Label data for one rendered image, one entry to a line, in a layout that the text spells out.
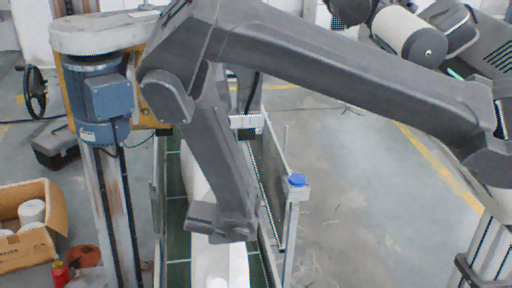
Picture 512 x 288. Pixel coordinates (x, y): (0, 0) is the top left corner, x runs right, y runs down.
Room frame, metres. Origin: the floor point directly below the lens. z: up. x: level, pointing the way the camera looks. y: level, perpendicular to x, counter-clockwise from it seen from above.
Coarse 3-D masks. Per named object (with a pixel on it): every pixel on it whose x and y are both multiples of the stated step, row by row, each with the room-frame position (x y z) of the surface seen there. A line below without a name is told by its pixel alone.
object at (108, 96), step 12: (84, 84) 0.98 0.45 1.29; (96, 84) 0.96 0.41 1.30; (108, 84) 0.96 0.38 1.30; (120, 84) 0.98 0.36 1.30; (96, 96) 0.94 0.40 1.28; (108, 96) 0.96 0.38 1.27; (120, 96) 0.97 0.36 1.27; (132, 96) 0.99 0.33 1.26; (96, 108) 0.94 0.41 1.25; (108, 108) 0.95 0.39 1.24; (120, 108) 0.97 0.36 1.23; (132, 108) 0.99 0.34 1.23
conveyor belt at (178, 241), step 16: (176, 128) 2.35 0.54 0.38; (176, 144) 2.16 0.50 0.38; (176, 160) 1.99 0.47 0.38; (176, 176) 1.84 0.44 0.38; (176, 192) 1.71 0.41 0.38; (176, 208) 1.59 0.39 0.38; (176, 224) 1.47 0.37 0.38; (176, 240) 1.37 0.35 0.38; (176, 256) 1.28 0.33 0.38; (256, 256) 1.30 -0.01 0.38; (176, 272) 1.20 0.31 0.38; (256, 272) 1.22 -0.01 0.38
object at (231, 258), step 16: (208, 192) 1.12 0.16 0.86; (192, 240) 1.05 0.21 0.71; (208, 240) 0.92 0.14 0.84; (192, 256) 0.94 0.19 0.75; (208, 256) 0.86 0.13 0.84; (224, 256) 0.81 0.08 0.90; (240, 256) 0.87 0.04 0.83; (192, 272) 0.93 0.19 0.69; (208, 272) 0.82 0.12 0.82; (224, 272) 0.77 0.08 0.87; (240, 272) 0.82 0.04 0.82
